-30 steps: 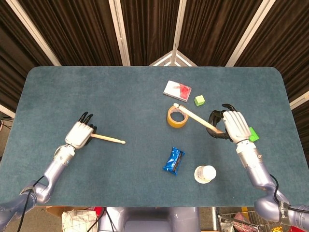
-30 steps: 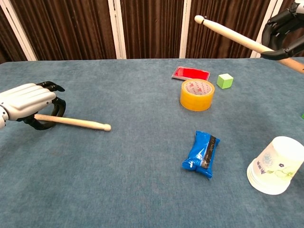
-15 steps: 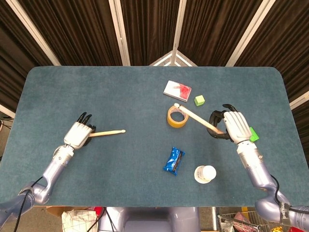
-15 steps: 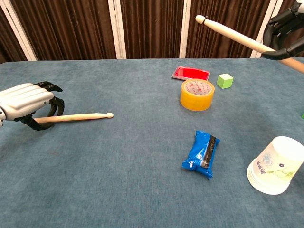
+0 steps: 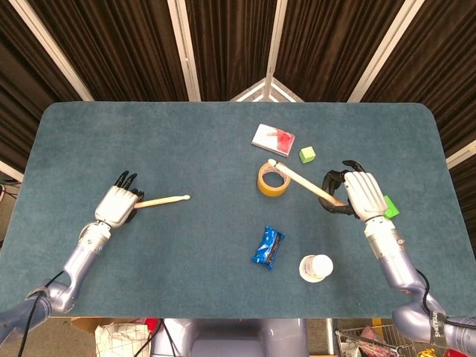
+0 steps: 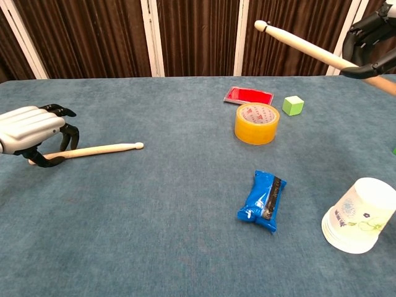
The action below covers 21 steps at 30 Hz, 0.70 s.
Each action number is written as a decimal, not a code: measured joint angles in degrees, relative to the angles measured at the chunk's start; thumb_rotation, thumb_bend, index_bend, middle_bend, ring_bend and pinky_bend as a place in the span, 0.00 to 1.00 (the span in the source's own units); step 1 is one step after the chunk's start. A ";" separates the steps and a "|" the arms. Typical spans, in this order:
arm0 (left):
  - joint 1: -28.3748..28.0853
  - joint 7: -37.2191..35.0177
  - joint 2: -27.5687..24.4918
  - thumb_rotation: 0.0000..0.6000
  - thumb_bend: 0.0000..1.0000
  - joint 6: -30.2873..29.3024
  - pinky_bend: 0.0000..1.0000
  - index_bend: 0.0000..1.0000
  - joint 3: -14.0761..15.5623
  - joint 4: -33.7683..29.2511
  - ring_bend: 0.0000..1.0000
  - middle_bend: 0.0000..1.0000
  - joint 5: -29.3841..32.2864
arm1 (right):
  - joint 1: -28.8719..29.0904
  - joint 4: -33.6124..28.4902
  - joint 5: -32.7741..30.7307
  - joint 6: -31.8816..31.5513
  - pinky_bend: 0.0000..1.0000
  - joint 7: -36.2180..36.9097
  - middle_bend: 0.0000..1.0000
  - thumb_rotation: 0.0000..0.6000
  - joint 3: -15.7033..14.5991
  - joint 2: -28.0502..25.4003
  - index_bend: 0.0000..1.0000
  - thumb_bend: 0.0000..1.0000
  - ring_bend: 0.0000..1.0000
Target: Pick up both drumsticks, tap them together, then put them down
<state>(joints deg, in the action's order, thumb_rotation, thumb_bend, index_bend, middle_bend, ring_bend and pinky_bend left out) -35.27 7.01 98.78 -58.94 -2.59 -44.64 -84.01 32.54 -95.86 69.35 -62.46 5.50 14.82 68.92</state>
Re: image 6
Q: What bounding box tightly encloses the blue snack packet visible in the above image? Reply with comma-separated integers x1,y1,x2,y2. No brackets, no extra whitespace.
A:
236,170,287,235

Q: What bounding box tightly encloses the white partition frame post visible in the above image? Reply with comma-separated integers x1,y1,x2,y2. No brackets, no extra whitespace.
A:
0,0,49,80
140,0,165,77
233,0,250,77
326,0,369,76

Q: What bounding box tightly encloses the wooden drumstick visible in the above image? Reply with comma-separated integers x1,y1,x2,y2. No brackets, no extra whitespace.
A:
254,20,396,97
28,142,144,166

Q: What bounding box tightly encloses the blue felt table cover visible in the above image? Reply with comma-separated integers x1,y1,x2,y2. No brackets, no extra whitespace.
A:
0,74,396,297

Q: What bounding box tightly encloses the red white flat pack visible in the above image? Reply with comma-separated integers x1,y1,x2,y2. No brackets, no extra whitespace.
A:
223,87,275,106

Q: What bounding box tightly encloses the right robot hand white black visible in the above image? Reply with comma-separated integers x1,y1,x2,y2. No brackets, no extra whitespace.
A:
340,0,396,80

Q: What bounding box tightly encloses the light green cube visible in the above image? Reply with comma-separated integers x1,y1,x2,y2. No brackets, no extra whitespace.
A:
282,95,304,117

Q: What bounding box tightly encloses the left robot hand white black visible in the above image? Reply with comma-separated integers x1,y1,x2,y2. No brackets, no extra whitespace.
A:
0,104,80,168

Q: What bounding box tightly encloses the brown curtain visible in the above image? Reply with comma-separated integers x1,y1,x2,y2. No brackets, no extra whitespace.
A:
0,0,396,83

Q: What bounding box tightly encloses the yellow tape roll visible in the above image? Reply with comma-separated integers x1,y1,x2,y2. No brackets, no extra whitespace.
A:
234,103,280,145

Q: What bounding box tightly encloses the white paper cup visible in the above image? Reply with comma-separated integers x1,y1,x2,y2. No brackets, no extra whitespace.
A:
321,177,396,254

